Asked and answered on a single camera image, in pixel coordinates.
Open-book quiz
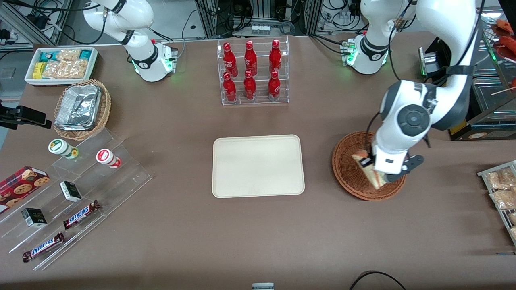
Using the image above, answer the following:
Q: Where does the red lid white cup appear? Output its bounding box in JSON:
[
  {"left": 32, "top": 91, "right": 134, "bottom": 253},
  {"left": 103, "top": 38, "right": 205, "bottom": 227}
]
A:
[{"left": 96, "top": 149, "right": 122, "bottom": 169}]

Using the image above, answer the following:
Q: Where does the cream plastic tray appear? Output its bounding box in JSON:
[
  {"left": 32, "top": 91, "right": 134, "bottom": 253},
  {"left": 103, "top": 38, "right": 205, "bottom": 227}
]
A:
[{"left": 212, "top": 134, "right": 305, "bottom": 199}]

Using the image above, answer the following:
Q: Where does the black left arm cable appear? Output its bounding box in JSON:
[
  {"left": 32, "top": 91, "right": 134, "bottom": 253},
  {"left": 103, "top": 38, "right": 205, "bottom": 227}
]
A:
[{"left": 364, "top": 0, "right": 416, "bottom": 158}]

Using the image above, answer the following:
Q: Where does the clear acrylic stepped stand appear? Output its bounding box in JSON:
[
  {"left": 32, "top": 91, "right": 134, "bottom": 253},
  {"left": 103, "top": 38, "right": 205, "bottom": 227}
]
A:
[{"left": 0, "top": 128, "right": 153, "bottom": 271}]

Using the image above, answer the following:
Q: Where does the clear acrylic bottle rack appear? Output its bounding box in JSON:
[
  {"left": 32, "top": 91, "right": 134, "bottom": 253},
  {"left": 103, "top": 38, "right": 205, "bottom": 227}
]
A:
[{"left": 217, "top": 35, "right": 290, "bottom": 106}]

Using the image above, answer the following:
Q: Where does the grey wire rack tray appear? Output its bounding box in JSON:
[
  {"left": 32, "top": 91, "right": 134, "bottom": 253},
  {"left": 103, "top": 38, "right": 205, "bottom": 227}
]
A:
[{"left": 477, "top": 160, "right": 516, "bottom": 247}]

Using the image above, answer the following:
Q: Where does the oval light wicker basket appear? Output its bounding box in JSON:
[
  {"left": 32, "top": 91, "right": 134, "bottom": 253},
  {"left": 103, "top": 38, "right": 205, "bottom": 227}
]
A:
[{"left": 53, "top": 79, "right": 112, "bottom": 141}]

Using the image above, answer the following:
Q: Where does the Snickers bar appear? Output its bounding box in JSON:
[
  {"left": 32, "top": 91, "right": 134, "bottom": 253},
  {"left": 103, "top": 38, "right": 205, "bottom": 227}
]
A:
[
  {"left": 63, "top": 200, "right": 101, "bottom": 230},
  {"left": 22, "top": 232, "right": 65, "bottom": 263}
]

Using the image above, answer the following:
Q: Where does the black looped cable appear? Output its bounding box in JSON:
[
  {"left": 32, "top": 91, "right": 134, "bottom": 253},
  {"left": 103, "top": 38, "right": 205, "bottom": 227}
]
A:
[{"left": 349, "top": 271, "right": 408, "bottom": 290}]

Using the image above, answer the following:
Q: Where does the aluminium frame with cables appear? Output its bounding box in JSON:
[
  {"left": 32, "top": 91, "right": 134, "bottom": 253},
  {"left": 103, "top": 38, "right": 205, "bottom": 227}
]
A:
[{"left": 0, "top": 0, "right": 74, "bottom": 50}]

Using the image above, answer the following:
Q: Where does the black glass food warmer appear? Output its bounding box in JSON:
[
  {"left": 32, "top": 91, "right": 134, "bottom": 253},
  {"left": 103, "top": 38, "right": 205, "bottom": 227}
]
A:
[{"left": 418, "top": 16, "right": 516, "bottom": 141}]

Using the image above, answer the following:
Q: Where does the red cola bottle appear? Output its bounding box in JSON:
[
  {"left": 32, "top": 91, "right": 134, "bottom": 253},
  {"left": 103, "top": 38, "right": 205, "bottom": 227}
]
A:
[
  {"left": 268, "top": 70, "right": 281, "bottom": 102},
  {"left": 243, "top": 70, "right": 257, "bottom": 101},
  {"left": 223, "top": 72, "right": 237, "bottom": 103},
  {"left": 244, "top": 40, "right": 258, "bottom": 76},
  {"left": 269, "top": 39, "right": 282, "bottom": 75},
  {"left": 223, "top": 42, "right": 238, "bottom": 77}
]

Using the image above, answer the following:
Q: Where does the black clamp device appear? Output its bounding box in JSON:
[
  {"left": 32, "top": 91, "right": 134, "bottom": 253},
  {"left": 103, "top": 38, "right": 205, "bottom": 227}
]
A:
[{"left": 0, "top": 100, "right": 53, "bottom": 131}]

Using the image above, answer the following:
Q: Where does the white snack bin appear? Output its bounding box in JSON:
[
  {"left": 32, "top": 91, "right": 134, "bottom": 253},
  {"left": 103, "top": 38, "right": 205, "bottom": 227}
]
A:
[{"left": 24, "top": 47, "right": 99, "bottom": 86}]

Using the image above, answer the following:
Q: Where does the red cookie box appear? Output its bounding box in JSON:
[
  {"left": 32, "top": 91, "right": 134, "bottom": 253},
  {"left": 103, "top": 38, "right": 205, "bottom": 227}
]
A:
[{"left": 0, "top": 166, "right": 50, "bottom": 214}]

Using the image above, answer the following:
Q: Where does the aluminium foil container stack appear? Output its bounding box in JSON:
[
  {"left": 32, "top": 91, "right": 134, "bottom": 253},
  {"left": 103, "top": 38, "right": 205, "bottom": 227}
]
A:
[{"left": 55, "top": 84, "right": 102, "bottom": 131}]

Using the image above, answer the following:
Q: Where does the aluminium frame rack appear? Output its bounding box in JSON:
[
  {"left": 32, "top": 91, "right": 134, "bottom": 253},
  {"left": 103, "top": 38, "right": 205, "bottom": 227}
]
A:
[{"left": 194, "top": 0, "right": 324, "bottom": 39}]

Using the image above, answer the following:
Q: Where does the triangular sandwich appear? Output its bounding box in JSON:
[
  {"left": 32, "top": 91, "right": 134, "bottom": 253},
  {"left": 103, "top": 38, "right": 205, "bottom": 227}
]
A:
[{"left": 352, "top": 151, "right": 388, "bottom": 190}]

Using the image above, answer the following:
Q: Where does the green lid white cup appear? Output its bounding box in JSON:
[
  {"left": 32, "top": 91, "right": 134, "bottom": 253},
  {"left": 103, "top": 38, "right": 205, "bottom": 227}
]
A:
[{"left": 48, "top": 139, "right": 79, "bottom": 160}]

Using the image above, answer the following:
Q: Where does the small black box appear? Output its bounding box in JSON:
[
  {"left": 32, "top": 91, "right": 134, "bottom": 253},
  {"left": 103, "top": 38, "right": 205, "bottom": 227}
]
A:
[
  {"left": 60, "top": 181, "right": 82, "bottom": 203},
  {"left": 21, "top": 208, "right": 48, "bottom": 228}
]

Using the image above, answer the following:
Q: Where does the round brown wicker basket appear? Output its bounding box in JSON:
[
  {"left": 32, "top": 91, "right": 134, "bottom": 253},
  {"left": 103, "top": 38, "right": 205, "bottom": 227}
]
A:
[{"left": 332, "top": 131, "right": 407, "bottom": 201}]

